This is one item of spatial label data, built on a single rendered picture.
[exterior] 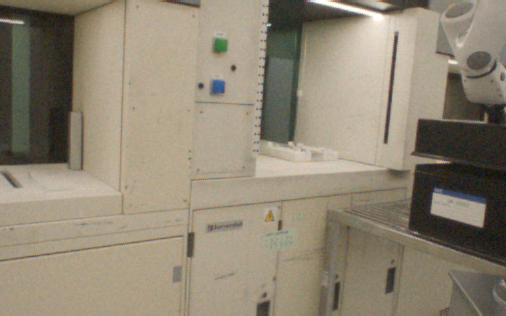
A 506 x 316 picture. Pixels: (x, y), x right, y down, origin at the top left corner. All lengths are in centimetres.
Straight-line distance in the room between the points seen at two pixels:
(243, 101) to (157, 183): 31
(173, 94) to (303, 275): 70
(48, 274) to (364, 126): 114
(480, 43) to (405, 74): 57
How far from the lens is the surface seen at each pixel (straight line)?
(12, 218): 102
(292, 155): 159
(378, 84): 167
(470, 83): 125
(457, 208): 123
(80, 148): 135
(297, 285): 145
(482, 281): 101
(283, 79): 221
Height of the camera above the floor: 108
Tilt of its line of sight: 8 degrees down
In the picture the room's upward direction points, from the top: 4 degrees clockwise
